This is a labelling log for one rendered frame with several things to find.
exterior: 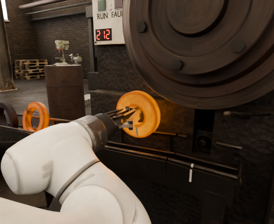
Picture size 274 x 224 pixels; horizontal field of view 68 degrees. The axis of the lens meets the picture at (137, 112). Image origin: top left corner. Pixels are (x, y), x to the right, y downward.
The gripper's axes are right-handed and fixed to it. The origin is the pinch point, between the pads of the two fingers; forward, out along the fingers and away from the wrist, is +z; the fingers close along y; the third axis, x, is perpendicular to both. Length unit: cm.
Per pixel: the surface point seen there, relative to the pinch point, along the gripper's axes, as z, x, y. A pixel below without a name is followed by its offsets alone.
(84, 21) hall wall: 618, 128, -619
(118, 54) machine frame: 13.1, 17.0, -15.7
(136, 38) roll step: -3.8, 22.0, 2.7
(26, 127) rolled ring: 0, -19, -69
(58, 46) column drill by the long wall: 496, 30, -650
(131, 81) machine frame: 12.6, 6.8, -9.7
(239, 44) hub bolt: -11.6, 19.6, 29.5
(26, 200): -30.2, -22.5, -20.9
